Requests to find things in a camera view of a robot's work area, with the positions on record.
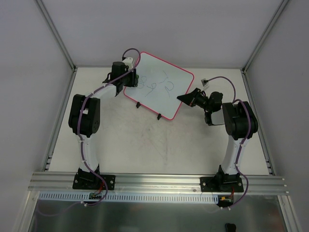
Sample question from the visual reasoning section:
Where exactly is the pink-framed whiteboard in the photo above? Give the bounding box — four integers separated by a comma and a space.
124, 52, 195, 120

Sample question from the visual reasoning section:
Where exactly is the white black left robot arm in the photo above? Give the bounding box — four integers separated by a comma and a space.
177, 88, 258, 177

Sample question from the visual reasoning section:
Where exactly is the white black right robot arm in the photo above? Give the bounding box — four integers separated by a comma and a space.
68, 58, 139, 183

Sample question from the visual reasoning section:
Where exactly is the black object bottom edge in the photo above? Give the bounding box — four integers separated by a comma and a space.
225, 223, 237, 232

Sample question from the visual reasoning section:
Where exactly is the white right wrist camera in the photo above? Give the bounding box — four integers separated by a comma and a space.
122, 57, 134, 70

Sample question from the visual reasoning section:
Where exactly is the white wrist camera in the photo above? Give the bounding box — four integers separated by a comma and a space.
201, 78, 209, 88
122, 57, 134, 70

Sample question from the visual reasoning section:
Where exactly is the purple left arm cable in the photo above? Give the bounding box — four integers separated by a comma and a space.
207, 76, 253, 211

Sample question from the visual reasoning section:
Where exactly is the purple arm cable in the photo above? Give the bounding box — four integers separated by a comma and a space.
77, 47, 142, 174
207, 76, 253, 211

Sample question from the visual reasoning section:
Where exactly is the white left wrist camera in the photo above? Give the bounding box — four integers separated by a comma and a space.
201, 78, 209, 88

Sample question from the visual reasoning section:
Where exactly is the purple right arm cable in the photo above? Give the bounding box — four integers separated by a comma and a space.
77, 47, 142, 174

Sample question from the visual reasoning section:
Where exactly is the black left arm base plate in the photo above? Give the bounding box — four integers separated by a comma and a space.
199, 176, 244, 193

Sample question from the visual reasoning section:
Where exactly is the left aluminium frame post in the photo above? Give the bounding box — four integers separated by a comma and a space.
34, 0, 76, 71

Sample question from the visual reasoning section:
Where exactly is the aluminium frame post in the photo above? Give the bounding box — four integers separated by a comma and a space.
242, 0, 290, 73
34, 0, 76, 71

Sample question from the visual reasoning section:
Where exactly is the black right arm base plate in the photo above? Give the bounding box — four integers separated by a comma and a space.
72, 173, 116, 190

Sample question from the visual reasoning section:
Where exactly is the right aluminium frame post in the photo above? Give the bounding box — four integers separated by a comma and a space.
242, 0, 290, 73

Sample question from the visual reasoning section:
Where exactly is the aluminium mounting rail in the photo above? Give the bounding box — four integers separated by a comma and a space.
28, 172, 290, 195

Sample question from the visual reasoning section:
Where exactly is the white slotted cable duct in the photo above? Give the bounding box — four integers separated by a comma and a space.
38, 191, 219, 204

